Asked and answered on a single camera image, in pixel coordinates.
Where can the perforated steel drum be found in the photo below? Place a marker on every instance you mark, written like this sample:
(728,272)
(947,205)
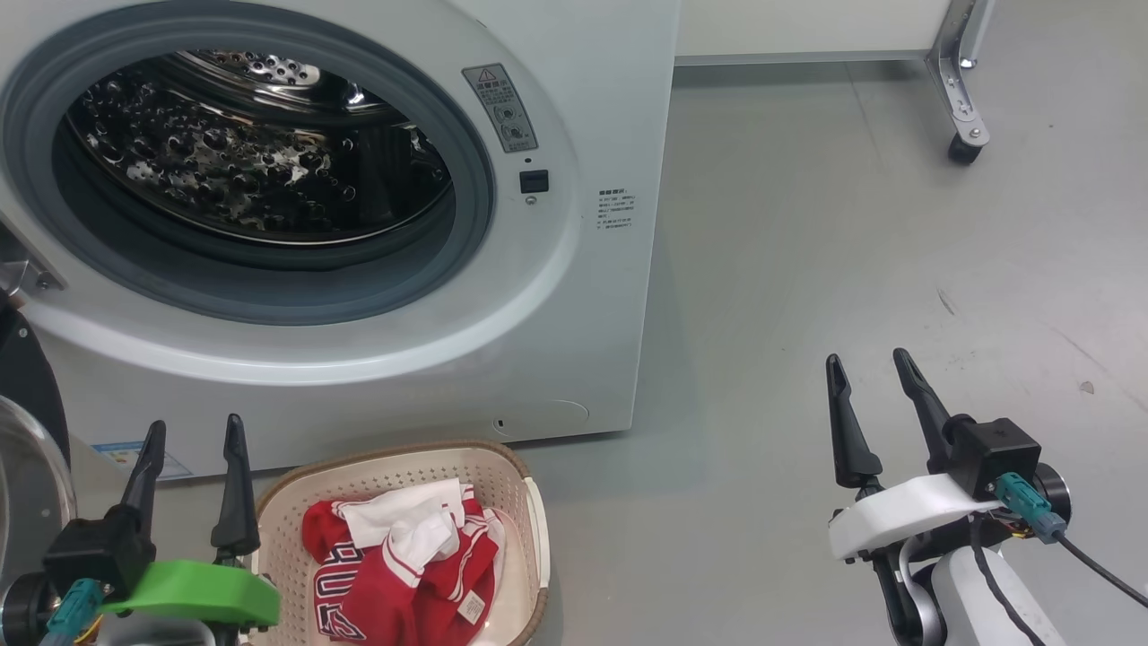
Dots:
(251,161)

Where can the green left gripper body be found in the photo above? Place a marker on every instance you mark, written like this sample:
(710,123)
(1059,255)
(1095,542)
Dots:
(197,592)

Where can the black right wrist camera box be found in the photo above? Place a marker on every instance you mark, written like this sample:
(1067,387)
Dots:
(995,453)

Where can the black door latch socket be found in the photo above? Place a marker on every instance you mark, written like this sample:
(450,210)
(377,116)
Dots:
(534,181)

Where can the white garment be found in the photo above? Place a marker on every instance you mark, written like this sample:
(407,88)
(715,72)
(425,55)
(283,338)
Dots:
(404,525)

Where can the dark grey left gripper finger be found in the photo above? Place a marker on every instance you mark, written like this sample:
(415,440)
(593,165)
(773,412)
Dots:
(238,502)
(148,475)

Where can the white washing machine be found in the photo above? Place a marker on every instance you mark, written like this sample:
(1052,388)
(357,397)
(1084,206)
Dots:
(574,314)

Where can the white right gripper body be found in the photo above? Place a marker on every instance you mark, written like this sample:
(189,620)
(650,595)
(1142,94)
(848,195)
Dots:
(897,516)

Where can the blue energy label sticker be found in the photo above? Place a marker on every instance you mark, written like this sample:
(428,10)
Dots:
(175,467)

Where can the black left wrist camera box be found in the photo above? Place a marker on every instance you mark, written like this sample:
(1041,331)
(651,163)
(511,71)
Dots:
(94,552)

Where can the grey warning sticker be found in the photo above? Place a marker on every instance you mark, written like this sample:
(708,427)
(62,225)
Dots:
(500,108)

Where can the beige perforated laundry basket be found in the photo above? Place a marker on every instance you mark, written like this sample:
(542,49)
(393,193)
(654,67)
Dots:
(296,502)

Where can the white cabinet panel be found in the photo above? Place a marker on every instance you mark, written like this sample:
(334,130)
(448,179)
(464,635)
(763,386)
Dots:
(807,27)

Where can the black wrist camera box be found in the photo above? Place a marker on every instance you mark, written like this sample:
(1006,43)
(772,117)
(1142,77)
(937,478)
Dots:
(995,453)
(94,552)

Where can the metal leg with caster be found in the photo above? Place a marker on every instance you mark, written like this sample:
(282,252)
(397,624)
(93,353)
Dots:
(960,99)

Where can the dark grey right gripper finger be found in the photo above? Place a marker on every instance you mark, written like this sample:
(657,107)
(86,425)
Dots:
(924,404)
(852,440)

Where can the grey rubber door gasket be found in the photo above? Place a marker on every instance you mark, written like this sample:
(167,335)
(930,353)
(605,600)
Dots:
(471,206)

